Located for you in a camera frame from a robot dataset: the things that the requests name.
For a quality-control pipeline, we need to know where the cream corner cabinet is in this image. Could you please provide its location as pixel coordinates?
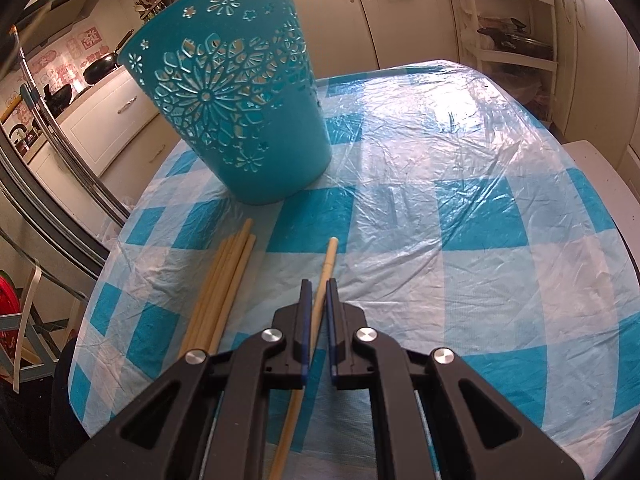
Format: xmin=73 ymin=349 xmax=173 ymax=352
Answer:
xmin=549 ymin=0 xmax=638 ymax=147

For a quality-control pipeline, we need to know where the white folding stool frame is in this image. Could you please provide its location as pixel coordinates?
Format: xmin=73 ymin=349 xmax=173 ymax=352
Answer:
xmin=0 ymin=264 xmax=57 ymax=397

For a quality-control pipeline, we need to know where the cream tall cabinet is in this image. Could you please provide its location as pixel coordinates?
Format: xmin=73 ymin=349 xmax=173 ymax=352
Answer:
xmin=286 ymin=0 xmax=382 ymax=80

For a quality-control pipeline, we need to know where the large black wok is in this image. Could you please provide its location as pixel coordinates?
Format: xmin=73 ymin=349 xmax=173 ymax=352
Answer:
xmin=81 ymin=29 xmax=137 ymax=86

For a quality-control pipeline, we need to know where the dark pot with lid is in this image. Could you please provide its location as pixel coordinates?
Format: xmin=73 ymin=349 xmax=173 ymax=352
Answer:
xmin=476 ymin=16 xmax=556 ymax=62

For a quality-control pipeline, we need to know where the teal cut-out plastic basket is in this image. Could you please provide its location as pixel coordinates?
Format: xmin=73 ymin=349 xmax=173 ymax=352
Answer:
xmin=117 ymin=0 xmax=333 ymax=207

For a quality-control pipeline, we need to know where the cream kitchen counter cabinet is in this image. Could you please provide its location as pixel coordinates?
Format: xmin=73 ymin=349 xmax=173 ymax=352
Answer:
xmin=27 ymin=66 xmax=177 ymax=192

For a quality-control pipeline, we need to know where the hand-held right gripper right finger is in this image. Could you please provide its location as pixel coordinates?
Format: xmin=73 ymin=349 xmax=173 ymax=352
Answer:
xmin=326 ymin=278 xmax=585 ymax=480

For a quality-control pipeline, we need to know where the metal kettle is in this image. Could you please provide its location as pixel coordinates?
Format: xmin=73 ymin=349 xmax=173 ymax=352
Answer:
xmin=9 ymin=124 xmax=32 ymax=155

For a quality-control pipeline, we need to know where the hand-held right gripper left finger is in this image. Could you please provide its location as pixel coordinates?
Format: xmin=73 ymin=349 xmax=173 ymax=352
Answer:
xmin=54 ymin=279 xmax=314 ymax=480

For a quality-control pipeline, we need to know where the white shelf rack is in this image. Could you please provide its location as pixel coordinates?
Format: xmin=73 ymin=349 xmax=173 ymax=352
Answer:
xmin=447 ymin=0 xmax=560 ymax=128

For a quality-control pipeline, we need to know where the white side table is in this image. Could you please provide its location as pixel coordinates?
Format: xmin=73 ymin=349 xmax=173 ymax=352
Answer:
xmin=564 ymin=139 xmax=637 ymax=197

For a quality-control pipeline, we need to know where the blue checkered plastic tablecloth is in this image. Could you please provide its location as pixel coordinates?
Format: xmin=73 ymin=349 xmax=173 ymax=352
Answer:
xmin=67 ymin=59 xmax=640 ymax=480

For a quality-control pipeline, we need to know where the red round object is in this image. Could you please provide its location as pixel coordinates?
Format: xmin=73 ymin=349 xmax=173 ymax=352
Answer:
xmin=0 ymin=269 xmax=22 ymax=367

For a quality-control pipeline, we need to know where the metal mop pole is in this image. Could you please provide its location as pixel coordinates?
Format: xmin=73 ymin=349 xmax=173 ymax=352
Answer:
xmin=9 ymin=25 xmax=132 ymax=227

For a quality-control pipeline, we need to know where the small black wok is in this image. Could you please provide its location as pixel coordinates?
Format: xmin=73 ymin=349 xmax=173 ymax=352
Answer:
xmin=44 ymin=84 xmax=77 ymax=114

